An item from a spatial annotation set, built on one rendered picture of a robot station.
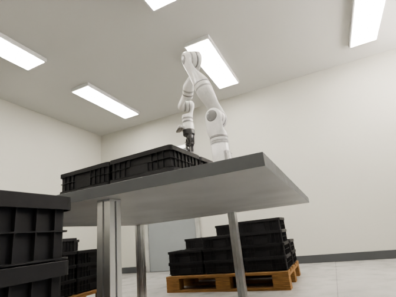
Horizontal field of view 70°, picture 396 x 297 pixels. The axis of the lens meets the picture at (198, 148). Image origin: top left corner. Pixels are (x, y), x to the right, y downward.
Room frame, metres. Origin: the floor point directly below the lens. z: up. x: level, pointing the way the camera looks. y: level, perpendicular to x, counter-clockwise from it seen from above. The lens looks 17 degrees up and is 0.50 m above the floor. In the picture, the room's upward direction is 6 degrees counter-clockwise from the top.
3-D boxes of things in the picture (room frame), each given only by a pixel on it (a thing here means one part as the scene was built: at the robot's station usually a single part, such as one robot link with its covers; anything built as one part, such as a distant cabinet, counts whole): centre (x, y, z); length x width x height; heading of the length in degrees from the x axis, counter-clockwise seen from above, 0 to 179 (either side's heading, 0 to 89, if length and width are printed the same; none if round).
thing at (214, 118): (1.34, -0.11, 1.03); 0.09 x 0.09 x 0.17; 58
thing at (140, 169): (1.48, 0.24, 0.87); 0.40 x 0.30 x 0.11; 63
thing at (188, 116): (1.66, 0.04, 1.27); 0.09 x 0.07 x 0.15; 105
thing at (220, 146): (1.35, -0.11, 0.87); 0.09 x 0.09 x 0.17; 61
